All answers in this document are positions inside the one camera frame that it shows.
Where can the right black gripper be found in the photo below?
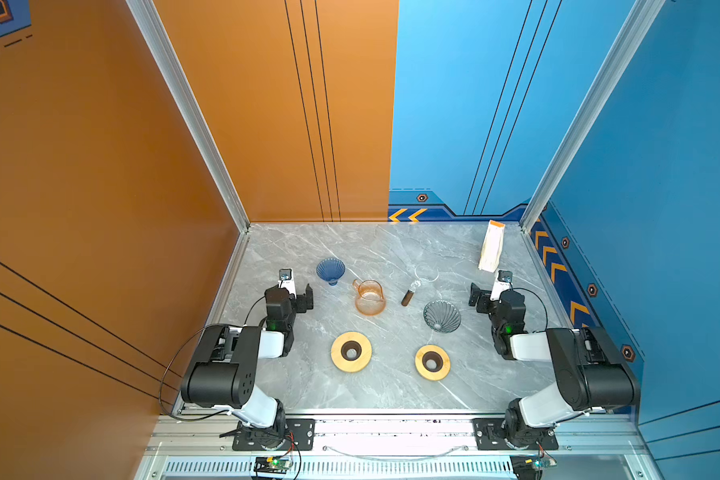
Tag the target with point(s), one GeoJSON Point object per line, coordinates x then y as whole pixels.
{"type": "Point", "coordinates": [483, 300]}

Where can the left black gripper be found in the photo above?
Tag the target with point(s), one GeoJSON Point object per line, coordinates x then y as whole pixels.
{"type": "Point", "coordinates": [300, 299]}

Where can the blue glass dripper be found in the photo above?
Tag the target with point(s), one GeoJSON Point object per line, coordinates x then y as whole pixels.
{"type": "Point", "coordinates": [330, 270]}

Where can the grey glass dripper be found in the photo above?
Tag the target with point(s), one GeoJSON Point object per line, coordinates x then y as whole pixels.
{"type": "Point", "coordinates": [442, 316]}

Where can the coffee filter bag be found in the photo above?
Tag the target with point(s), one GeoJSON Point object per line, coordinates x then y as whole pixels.
{"type": "Point", "coordinates": [492, 247]}

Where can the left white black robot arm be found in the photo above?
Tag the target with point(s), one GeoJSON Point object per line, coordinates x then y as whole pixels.
{"type": "Point", "coordinates": [222, 371]}

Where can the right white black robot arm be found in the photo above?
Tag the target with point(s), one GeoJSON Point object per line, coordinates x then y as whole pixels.
{"type": "Point", "coordinates": [589, 371]}

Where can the amber glass pitcher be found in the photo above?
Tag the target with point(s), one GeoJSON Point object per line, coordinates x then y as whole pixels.
{"type": "Point", "coordinates": [370, 300]}

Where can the left circuit board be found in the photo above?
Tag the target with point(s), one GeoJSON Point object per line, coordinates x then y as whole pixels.
{"type": "Point", "coordinates": [272, 466]}

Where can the circuit board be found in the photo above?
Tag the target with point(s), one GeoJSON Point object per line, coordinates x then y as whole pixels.
{"type": "Point", "coordinates": [272, 466]}
{"type": "Point", "coordinates": [531, 468]}

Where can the right circuit board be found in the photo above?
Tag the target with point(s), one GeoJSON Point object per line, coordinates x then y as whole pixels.
{"type": "Point", "coordinates": [531, 468]}

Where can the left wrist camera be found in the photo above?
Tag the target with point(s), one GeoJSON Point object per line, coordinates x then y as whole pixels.
{"type": "Point", "coordinates": [286, 280]}

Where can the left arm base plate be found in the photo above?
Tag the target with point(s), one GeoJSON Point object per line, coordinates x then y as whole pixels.
{"type": "Point", "coordinates": [299, 434]}

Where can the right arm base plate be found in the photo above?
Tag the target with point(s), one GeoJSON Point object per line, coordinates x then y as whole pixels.
{"type": "Point", "coordinates": [495, 434]}

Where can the aluminium front rail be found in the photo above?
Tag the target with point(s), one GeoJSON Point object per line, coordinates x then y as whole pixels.
{"type": "Point", "coordinates": [406, 445]}

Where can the right aluminium corner post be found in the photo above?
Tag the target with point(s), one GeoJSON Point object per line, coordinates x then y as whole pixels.
{"type": "Point", "coordinates": [629, 38]}

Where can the aluminium corner post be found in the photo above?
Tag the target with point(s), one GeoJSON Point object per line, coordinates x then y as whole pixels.
{"type": "Point", "coordinates": [153, 31]}
{"type": "Point", "coordinates": [629, 38]}

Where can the left aluminium corner post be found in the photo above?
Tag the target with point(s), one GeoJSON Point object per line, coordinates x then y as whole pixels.
{"type": "Point", "coordinates": [153, 31]}

